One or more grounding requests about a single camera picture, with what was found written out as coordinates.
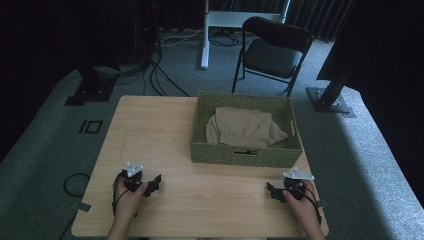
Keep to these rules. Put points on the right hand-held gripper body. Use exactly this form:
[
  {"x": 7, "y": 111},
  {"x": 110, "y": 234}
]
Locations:
[{"x": 296, "y": 183}]

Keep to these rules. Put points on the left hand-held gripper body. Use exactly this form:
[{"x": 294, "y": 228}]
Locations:
[{"x": 132, "y": 178}]

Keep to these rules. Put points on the green woven basket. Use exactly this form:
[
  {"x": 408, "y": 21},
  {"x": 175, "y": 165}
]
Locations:
[{"x": 206, "y": 156}]

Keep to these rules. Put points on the khaki pants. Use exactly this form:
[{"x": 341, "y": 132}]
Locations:
[{"x": 243, "y": 128}]

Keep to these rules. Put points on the person's right hand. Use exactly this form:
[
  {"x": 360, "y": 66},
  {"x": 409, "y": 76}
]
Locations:
[{"x": 301, "y": 205}]

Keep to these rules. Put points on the person's left hand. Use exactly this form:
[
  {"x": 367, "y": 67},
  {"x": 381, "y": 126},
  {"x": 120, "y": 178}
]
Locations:
[{"x": 128, "y": 201}]

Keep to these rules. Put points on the small grey tag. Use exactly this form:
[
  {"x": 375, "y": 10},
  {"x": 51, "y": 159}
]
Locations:
[
  {"x": 322, "y": 203},
  {"x": 85, "y": 207}
]

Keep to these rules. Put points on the black metal stand with base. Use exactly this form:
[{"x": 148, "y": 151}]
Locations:
[
  {"x": 90, "y": 88},
  {"x": 330, "y": 100}
]

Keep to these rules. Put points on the black folding chair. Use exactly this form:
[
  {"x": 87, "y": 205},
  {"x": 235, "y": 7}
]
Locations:
[{"x": 273, "y": 55}]

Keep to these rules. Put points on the dark equipment rack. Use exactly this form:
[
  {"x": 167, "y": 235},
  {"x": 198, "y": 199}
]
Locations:
[{"x": 133, "y": 30}]

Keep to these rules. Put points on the dark grey curtain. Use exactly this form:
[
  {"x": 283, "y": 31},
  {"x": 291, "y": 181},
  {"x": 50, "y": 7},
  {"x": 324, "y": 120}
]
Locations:
[{"x": 320, "y": 16}]

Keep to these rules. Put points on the white metal desk frame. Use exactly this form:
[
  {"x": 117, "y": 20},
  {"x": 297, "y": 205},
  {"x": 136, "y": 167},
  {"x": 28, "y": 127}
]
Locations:
[{"x": 208, "y": 20}]

